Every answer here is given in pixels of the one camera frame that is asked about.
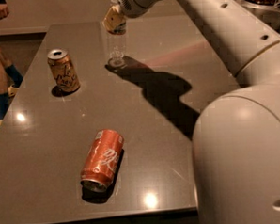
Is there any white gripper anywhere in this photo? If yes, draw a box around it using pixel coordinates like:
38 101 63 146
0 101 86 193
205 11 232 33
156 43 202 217
103 0 157 35

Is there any clear plastic water bottle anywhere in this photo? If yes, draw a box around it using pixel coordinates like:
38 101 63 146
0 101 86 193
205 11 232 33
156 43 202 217
107 0 126 68

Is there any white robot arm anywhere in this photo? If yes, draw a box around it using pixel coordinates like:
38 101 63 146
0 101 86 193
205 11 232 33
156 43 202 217
103 0 280 224

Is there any person's hand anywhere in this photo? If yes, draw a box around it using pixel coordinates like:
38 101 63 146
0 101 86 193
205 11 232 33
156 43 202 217
0 3 9 21

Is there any gold LaCroix can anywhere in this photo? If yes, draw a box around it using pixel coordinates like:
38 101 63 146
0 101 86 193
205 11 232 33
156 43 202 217
48 48 80 93

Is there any person's right leg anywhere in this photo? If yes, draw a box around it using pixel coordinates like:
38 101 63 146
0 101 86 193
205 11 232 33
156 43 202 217
0 48 23 88

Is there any yellow clog far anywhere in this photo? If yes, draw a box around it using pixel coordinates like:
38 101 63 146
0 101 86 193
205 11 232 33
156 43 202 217
8 86 19 97

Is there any orange soda can lying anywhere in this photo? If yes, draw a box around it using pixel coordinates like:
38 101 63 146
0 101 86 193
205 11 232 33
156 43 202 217
80 129 124 193

